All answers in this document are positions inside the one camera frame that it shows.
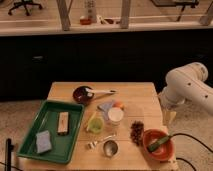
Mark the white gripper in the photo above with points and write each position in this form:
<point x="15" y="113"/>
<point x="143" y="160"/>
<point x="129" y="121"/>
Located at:
<point x="169" y="102"/>

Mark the small orange apple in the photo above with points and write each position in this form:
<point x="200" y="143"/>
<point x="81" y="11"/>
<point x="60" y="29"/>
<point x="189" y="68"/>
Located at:
<point x="119" y="105"/>

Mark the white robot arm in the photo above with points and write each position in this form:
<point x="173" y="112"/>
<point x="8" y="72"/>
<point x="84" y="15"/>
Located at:
<point x="185" y="83"/>

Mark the white cup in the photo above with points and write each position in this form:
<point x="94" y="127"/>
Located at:
<point x="115" y="115"/>

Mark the metal cup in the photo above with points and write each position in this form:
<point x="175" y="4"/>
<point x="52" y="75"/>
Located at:
<point x="110" y="148"/>

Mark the green cucumber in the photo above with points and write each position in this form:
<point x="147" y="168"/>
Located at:
<point x="155" y="145"/>

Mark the brown grape bunch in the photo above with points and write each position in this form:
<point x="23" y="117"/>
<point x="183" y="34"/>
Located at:
<point x="137" y="129"/>

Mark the orange bowl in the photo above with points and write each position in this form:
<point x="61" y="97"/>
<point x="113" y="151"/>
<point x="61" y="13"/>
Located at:
<point x="164" y="152"/>

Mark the white spoon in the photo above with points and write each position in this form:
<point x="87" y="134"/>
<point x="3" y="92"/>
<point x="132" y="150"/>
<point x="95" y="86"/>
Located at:
<point x="100" y="91"/>

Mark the dark red bowl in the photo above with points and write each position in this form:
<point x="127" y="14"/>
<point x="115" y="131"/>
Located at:
<point x="81" y="96"/>

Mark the wooden block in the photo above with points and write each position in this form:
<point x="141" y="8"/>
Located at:
<point x="63" y="122"/>

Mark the red object on shelf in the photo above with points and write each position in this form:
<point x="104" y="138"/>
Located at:
<point x="85" y="21"/>

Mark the blue sponge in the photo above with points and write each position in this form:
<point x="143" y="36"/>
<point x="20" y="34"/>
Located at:
<point x="43" y="142"/>

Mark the black office chair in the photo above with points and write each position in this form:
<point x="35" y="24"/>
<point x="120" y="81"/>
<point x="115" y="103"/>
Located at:
<point x="24" y="3"/>

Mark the black stand post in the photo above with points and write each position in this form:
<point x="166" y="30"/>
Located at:
<point x="8" y="152"/>

